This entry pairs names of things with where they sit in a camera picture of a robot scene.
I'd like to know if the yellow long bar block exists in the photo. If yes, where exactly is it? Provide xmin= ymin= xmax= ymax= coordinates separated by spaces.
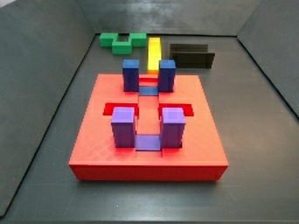
xmin=147 ymin=38 xmax=162 ymax=74

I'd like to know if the red slotted board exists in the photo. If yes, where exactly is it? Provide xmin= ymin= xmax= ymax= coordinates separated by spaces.
xmin=70 ymin=74 xmax=230 ymax=181

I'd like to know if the purple U-shaped block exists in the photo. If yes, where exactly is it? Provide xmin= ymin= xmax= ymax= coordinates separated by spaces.
xmin=111 ymin=107 xmax=186 ymax=151

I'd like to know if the dark blue U-shaped block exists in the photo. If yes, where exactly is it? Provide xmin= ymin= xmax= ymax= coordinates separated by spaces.
xmin=123 ymin=59 xmax=177 ymax=96

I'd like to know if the green zigzag block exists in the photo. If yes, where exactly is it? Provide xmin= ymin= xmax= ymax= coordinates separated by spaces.
xmin=99 ymin=33 xmax=147 ymax=55

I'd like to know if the black angle bracket holder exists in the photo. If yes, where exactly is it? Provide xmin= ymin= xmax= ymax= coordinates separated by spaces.
xmin=170 ymin=44 xmax=215 ymax=69

